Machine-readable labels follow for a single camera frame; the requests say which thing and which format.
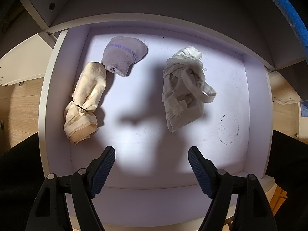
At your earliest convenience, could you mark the lavender sock with stripe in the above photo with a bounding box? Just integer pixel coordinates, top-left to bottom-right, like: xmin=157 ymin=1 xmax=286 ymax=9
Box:
xmin=101 ymin=36 xmax=148 ymax=77

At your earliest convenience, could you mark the blue patterned cover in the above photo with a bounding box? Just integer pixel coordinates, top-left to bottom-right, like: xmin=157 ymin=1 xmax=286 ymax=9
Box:
xmin=272 ymin=0 xmax=307 ymax=62

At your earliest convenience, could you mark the black trouser leg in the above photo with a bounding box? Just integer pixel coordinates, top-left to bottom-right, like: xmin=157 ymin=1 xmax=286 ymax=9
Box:
xmin=0 ymin=133 xmax=45 ymax=230

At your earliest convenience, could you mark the cream beige cloth roll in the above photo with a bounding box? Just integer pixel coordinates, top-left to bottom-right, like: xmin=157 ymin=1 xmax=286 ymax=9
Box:
xmin=64 ymin=62 xmax=106 ymax=145

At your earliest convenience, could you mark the white cabinet frame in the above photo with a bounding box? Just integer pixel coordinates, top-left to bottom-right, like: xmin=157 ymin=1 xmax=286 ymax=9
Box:
xmin=20 ymin=0 xmax=307 ymax=69

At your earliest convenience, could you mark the white grey cloth bundle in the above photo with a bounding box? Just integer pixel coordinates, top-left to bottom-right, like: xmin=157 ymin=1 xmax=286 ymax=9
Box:
xmin=162 ymin=46 xmax=217 ymax=132

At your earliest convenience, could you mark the white drawer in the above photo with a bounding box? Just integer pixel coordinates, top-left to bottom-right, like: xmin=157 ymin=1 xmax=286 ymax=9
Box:
xmin=39 ymin=24 xmax=275 ymax=227

